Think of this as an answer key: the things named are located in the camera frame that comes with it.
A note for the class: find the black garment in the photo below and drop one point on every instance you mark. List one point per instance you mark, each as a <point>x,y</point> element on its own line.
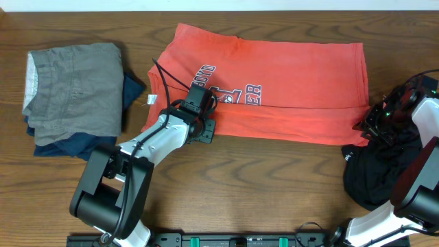
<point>371,171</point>

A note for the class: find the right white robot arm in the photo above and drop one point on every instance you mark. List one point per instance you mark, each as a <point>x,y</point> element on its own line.
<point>413,204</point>

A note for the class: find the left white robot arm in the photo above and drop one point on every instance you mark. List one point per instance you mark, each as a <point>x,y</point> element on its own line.
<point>113,188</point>

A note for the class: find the navy folded garment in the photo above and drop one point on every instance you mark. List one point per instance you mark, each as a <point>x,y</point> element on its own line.
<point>82,144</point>

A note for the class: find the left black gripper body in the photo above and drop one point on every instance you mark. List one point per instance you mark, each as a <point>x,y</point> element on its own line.
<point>206,132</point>

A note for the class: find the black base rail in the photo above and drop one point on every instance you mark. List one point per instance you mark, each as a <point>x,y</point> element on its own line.
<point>302,237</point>

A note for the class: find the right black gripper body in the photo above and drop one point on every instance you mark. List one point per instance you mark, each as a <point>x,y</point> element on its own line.
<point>383,126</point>

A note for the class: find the grey folded shorts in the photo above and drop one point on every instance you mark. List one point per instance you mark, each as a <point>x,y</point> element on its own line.
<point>74,89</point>

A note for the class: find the red printed t-shirt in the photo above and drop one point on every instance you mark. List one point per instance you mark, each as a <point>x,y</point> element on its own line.
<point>306,92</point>

